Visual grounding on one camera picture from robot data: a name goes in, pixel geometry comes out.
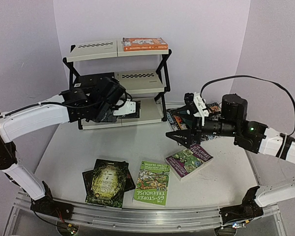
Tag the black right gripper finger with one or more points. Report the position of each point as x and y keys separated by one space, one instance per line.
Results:
x=183 y=137
x=186 y=113

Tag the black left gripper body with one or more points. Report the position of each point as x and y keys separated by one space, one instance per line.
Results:
x=106 y=114

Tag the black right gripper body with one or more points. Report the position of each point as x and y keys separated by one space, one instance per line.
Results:
x=195 y=131

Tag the purple 117-Storey Treehouse book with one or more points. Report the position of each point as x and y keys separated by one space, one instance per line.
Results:
x=187 y=162

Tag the dark blue Nineteen Eighty-Four book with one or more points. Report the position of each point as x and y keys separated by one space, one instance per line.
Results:
x=136 y=114

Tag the green 65-Storey Treehouse book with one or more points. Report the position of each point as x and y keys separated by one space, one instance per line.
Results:
x=152 y=184

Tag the orange 78-Storey Treehouse book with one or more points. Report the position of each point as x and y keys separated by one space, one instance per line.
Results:
x=144 y=44

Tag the black Moon and Sixpence book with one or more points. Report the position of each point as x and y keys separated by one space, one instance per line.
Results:
x=88 y=81

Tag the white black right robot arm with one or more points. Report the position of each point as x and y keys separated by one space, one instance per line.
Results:
x=252 y=136

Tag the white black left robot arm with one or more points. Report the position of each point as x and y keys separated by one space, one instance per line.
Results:
x=103 y=102

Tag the patterned fabric placemat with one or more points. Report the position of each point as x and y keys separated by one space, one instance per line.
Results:
x=177 y=123

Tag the beige three-tier shelf rack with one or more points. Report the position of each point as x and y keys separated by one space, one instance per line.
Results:
x=149 y=86

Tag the dark red black book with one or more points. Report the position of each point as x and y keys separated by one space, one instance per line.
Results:
x=130 y=182

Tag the green Alice in Wonderland book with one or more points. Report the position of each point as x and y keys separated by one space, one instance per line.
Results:
x=106 y=183

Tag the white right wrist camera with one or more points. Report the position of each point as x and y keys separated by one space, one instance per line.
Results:
x=195 y=105

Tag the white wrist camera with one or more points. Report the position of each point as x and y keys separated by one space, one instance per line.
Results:
x=128 y=108
x=195 y=105

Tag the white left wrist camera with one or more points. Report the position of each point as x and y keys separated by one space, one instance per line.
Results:
x=128 y=108

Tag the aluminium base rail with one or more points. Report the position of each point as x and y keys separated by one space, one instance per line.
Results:
x=98 y=220

